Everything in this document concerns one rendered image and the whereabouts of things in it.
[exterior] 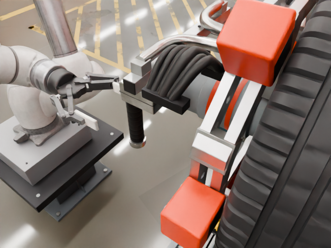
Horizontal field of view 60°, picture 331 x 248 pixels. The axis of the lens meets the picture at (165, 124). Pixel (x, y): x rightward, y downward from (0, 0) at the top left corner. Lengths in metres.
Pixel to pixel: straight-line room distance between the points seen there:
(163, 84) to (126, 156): 1.21
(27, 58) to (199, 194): 0.60
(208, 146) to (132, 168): 1.21
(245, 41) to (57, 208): 1.34
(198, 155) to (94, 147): 0.94
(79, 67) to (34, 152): 0.40
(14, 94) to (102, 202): 0.68
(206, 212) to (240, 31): 0.27
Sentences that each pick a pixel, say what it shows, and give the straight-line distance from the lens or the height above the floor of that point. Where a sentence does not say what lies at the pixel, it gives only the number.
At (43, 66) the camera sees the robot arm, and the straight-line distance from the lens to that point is 0.85.
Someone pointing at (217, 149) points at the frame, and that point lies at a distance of 0.44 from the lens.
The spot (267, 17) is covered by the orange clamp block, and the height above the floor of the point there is 1.15.
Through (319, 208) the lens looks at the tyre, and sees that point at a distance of 0.40.
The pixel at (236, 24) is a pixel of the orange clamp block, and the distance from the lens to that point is 0.38.
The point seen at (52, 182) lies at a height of 0.30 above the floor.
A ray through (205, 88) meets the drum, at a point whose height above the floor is 0.90.
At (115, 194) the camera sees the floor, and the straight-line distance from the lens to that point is 1.55.
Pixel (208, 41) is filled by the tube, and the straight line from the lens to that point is 0.62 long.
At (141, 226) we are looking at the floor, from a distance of 1.45.
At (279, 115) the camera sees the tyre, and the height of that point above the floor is 1.07.
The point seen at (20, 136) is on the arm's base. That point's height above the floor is 0.43.
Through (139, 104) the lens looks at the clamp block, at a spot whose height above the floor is 0.91.
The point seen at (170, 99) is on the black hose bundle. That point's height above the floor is 0.98.
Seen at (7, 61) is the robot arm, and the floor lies 0.91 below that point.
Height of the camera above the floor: 1.30
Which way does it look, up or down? 45 degrees down
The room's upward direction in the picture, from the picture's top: straight up
